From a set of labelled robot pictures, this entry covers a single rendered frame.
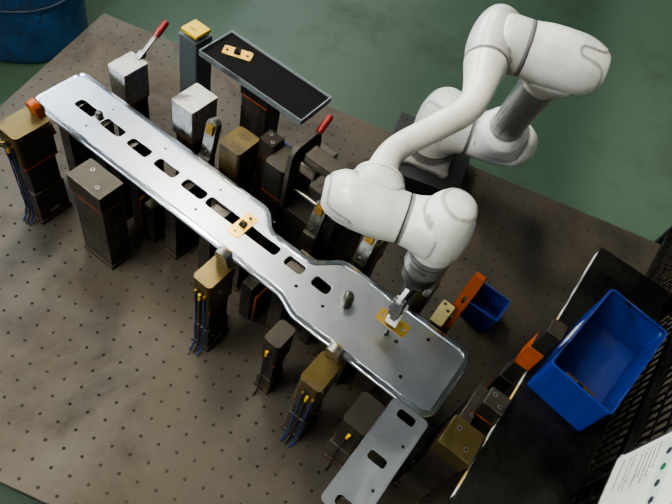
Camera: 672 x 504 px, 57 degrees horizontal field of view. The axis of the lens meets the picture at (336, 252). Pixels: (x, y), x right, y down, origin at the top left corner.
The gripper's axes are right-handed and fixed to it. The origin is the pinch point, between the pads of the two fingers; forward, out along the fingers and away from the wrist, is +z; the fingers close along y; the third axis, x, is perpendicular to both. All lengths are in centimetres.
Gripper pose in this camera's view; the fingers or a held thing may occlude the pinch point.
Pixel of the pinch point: (396, 313)
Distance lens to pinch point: 144.1
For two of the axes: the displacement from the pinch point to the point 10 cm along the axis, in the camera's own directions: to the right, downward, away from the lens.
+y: -5.9, 5.9, -5.5
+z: -1.9, 5.6, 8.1
